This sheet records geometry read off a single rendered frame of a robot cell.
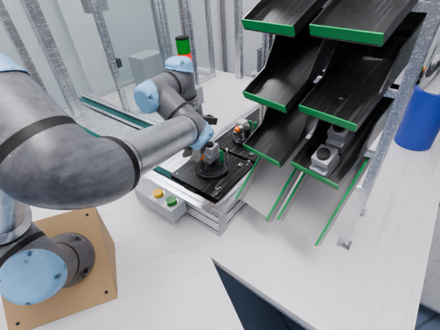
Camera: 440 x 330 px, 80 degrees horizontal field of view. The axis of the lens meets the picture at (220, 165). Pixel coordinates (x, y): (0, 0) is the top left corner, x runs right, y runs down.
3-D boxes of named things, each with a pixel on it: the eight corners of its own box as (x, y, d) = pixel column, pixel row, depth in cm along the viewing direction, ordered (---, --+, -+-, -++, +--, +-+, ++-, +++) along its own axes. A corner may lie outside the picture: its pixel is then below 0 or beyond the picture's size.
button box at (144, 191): (174, 223, 94) (171, 211, 90) (137, 199, 105) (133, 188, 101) (187, 211, 98) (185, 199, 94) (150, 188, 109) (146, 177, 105)
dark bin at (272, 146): (280, 168, 70) (274, 152, 64) (244, 148, 78) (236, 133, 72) (340, 95, 75) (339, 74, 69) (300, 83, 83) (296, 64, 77)
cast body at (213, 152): (210, 164, 99) (208, 149, 95) (201, 160, 101) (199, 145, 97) (223, 153, 104) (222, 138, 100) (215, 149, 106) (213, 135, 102)
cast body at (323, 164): (325, 181, 64) (324, 167, 59) (309, 173, 67) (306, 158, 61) (344, 156, 66) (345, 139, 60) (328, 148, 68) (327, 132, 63)
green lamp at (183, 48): (184, 55, 95) (182, 40, 92) (174, 54, 98) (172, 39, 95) (193, 52, 98) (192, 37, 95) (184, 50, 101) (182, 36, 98)
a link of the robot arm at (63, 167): (91, 213, 26) (224, 124, 71) (12, 135, 26) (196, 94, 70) (49, 266, 31) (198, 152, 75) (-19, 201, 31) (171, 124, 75)
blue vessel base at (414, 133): (428, 155, 121) (458, 100, 104) (390, 145, 129) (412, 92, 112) (433, 139, 130) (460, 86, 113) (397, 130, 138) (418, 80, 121)
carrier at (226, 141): (255, 165, 109) (256, 139, 101) (211, 147, 121) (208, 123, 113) (283, 138, 123) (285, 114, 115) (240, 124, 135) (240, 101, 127)
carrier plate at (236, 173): (217, 203, 94) (217, 199, 92) (170, 178, 106) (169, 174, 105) (253, 167, 108) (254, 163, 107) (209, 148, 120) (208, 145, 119)
